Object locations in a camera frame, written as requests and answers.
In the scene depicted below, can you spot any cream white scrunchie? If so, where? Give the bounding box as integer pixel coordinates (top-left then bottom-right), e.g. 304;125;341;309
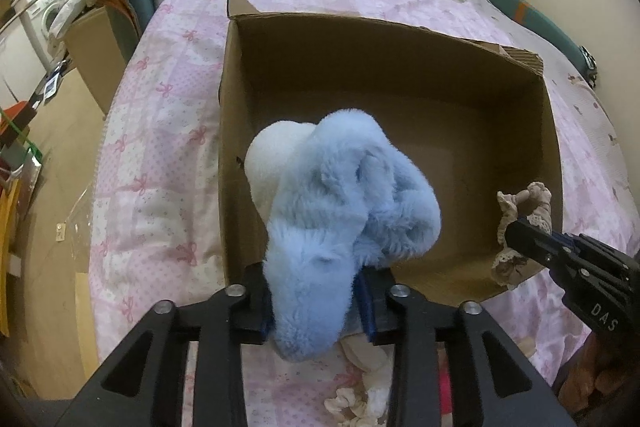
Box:
324;334;394;426

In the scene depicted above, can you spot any pink rubber toy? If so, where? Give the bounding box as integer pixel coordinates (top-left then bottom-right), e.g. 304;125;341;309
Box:
437;343;454;427

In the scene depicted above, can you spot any white sock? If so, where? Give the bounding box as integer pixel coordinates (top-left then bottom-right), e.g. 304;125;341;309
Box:
244;120;316;225

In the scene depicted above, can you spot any brown cardboard box on floor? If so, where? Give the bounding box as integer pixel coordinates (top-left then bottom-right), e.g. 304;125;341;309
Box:
63;6;140;115

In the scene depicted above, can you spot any pink patterned quilt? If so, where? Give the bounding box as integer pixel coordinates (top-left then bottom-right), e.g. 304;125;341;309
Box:
88;0;637;427

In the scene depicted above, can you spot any beige lace scrunchie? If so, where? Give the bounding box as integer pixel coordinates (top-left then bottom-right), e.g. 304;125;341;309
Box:
491;182;552;289

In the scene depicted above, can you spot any teal headboard cushion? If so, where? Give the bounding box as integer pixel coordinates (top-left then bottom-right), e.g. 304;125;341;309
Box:
488;0;598;89

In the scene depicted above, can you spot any white washing machine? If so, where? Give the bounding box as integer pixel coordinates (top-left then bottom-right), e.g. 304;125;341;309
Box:
20;0;62;72

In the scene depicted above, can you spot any light blue fluffy scrunchie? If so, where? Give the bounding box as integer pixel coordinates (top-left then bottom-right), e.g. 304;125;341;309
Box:
264;109;442;362

